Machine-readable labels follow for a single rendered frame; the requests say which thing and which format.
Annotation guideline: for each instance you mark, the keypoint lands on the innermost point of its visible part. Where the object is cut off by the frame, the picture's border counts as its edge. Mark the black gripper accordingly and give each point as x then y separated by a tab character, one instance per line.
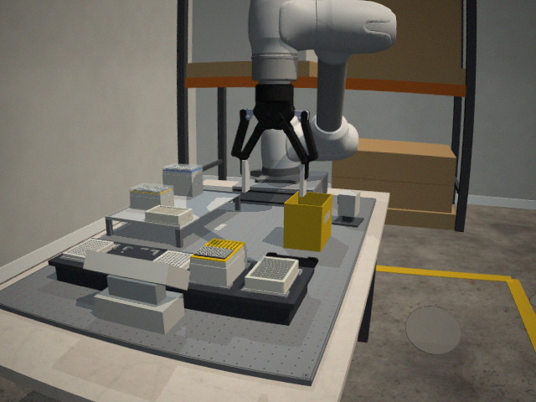
274	109

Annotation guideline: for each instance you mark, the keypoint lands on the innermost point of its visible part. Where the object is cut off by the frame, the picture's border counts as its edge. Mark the grey flat table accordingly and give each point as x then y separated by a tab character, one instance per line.
202	204

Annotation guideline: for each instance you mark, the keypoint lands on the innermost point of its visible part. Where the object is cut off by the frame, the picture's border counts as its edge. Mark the yellow tip rack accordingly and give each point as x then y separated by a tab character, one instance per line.
213	266

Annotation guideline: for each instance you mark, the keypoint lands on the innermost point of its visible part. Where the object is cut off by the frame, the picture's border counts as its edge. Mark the black flat rectangular pad with rg label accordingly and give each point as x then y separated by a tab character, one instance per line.
310	262

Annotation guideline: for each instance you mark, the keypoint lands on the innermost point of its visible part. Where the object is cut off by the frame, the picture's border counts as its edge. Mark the white trough reservoir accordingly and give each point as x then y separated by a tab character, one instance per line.
169	215

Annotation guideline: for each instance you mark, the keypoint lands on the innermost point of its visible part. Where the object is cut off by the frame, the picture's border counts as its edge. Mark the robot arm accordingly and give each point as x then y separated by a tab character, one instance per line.
285	27

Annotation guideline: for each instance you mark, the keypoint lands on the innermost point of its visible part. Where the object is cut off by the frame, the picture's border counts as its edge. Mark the yellow open-top box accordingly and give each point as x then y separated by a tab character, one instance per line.
307	221

